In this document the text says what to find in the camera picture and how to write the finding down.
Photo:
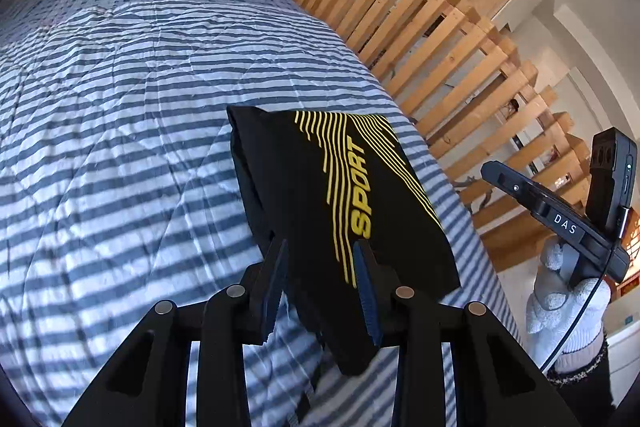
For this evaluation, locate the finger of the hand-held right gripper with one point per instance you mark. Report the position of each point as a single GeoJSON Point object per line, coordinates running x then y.
{"type": "Point", "coordinates": [507, 182]}

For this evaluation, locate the person's right forearm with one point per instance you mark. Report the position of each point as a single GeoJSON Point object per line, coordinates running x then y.
{"type": "Point", "coordinates": [585, 372]}

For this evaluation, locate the wooden slatted bed frame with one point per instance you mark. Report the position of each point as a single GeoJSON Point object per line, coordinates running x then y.
{"type": "Point", "coordinates": [450, 57]}

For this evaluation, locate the blue white striped quilt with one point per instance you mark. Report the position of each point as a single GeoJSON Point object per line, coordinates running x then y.
{"type": "Point", "coordinates": [125, 132]}

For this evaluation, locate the black pants with yellow stripes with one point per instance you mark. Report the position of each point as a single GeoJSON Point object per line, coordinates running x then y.
{"type": "Point", "coordinates": [300, 187]}

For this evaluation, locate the person's right hand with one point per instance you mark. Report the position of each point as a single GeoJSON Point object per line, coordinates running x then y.
{"type": "Point", "coordinates": [565, 317]}

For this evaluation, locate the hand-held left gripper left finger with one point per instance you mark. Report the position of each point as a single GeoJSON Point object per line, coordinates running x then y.
{"type": "Point", "coordinates": [274, 297]}

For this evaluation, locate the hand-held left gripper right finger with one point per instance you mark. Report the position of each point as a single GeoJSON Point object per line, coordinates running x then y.
{"type": "Point", "coordinates": [365, 292]}

